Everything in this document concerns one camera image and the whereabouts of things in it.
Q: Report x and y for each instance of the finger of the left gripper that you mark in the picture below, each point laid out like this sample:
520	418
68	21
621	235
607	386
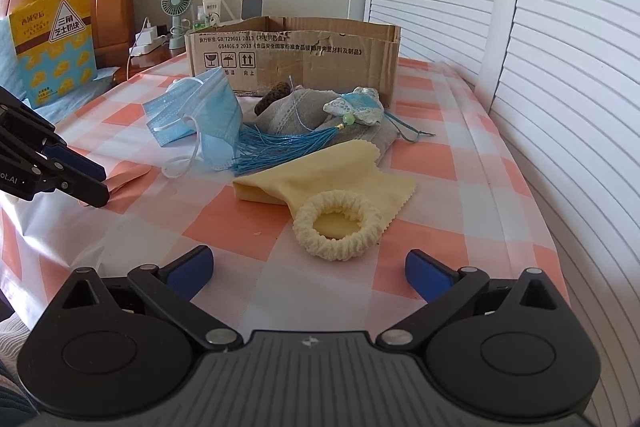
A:
71	158
80	186

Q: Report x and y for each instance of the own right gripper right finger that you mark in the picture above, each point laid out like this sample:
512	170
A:
446	292

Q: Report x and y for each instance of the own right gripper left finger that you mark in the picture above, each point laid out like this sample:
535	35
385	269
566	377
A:
168	292

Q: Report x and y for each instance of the cream knitted scrunchie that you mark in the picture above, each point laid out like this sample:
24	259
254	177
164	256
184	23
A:
337	225

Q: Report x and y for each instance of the blue surgical face mask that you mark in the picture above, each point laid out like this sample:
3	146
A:
213	114

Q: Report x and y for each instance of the yellow microfibre cloth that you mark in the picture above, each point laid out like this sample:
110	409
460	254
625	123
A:
348	166

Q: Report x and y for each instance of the blue white sachet with tassel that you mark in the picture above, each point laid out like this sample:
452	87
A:
256	151

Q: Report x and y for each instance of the brown scrunchie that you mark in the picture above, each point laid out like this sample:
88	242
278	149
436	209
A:
280	90

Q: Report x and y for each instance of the grey fabric pouch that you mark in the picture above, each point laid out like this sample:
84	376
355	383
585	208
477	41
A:
382	135
299	113

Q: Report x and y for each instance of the checkered pink white tablecloth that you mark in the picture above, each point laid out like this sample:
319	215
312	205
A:
467	204

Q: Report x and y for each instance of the yellow blue snack bag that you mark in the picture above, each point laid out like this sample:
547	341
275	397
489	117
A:
54	48

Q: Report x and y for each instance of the wooden nightstand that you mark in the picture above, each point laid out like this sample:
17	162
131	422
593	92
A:
142	63

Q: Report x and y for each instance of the white power strip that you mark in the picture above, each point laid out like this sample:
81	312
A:
147	39

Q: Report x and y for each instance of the green sanitizer bottle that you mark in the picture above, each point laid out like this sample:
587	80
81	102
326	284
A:
201	20

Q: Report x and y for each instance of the green desk fan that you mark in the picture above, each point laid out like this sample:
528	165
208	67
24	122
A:
176	10

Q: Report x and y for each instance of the white card sign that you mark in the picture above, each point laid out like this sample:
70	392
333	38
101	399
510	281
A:
212	11

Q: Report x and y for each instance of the white grey phone stand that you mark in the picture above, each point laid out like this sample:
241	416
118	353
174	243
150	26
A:
250	9

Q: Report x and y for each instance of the brown cardboard box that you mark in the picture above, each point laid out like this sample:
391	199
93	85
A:
314	52

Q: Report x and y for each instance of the white louvered closet door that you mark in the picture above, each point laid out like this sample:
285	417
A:
560	79

